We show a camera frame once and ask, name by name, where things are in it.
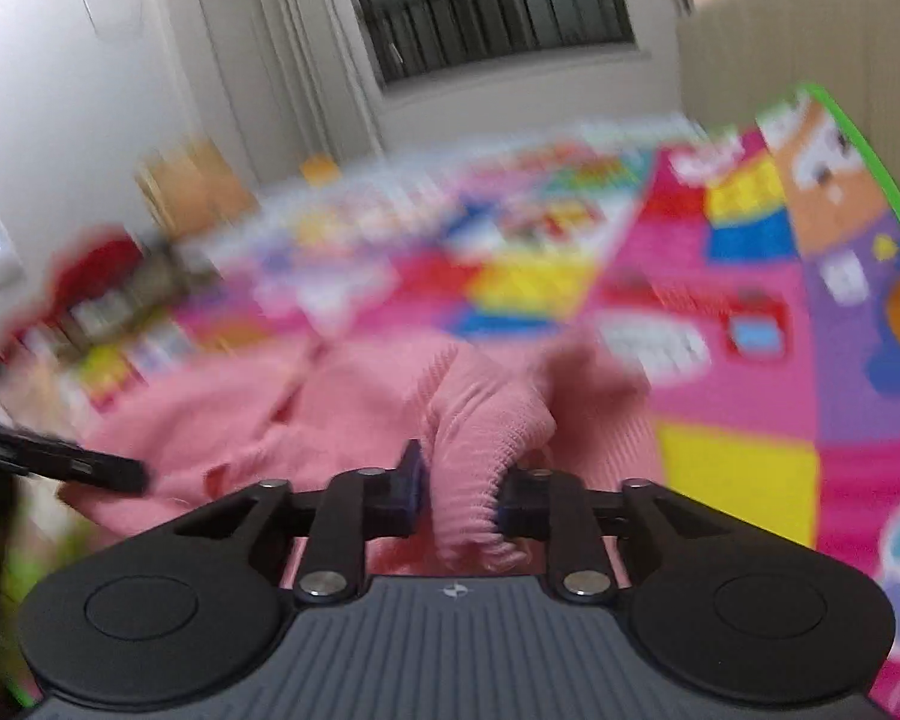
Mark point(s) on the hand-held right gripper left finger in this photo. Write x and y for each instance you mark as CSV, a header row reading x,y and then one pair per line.
x,y
412,491

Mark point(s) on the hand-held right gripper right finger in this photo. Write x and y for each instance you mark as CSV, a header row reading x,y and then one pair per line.
x,y
507,514

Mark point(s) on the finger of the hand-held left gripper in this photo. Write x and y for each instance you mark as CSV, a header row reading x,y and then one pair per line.
x,y
82,465

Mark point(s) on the pink knit sweater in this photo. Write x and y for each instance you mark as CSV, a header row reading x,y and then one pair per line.
x,y
360,405

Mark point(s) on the olive green cloth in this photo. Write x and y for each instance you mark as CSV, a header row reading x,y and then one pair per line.
x,y
150,292

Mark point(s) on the colourful cartoon play mat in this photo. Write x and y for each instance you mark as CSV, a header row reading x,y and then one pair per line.
x,y
727,360

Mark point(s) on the brown cardboard box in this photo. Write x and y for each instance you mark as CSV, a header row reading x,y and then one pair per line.
x,y
191,187

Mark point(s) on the small orange box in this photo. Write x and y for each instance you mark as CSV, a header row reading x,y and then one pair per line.
x,y
321,171

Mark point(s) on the white curtain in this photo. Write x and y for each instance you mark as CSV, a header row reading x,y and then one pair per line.
x,y
285,52

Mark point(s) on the window with dark bars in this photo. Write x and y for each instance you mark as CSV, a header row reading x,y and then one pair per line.
x,y
487,7

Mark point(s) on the white wall switch plate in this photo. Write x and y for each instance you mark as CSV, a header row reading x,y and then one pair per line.
x,y
0,251

